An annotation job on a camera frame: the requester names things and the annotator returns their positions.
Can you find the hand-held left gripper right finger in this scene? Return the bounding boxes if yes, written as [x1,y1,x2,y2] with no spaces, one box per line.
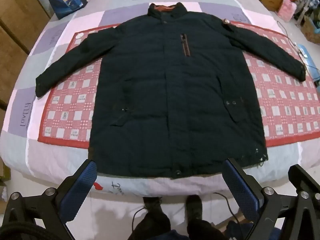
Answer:
[222,158,320,240]

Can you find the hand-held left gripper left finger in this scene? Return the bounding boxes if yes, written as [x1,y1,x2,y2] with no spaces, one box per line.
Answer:
[0,159,98,240]

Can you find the dark navy padded jacket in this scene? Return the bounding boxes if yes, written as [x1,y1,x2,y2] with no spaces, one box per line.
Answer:
[35,2,307,180]

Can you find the person's right shoe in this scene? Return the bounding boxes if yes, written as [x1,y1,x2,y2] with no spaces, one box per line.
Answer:
[186,194,203,221]

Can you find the person's dark trousers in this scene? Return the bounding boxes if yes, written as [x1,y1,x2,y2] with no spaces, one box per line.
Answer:
[127,211,229,240]

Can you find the red checked mat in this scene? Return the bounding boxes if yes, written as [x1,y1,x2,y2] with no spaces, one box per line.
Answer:
[37,20,320,144]

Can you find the light blue mat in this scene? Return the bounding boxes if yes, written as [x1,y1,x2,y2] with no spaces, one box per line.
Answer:
[296,44,320,80]

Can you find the wooden wardrobe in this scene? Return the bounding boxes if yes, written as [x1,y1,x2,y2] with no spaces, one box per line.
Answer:
[0,0,54,110]

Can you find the pink soft item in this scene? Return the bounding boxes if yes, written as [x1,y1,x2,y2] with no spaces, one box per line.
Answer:
[279,0,294,22]

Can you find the bed with checked quilt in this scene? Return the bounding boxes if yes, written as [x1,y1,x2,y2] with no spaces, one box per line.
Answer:
[0,0,320,198]

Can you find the thin black floor cable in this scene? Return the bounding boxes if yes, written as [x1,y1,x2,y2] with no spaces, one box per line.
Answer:
[212,192,241,225]
[132,204,148,230]

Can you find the black braided cable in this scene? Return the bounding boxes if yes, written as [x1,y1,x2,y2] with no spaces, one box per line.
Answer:
[0,223,49,240]

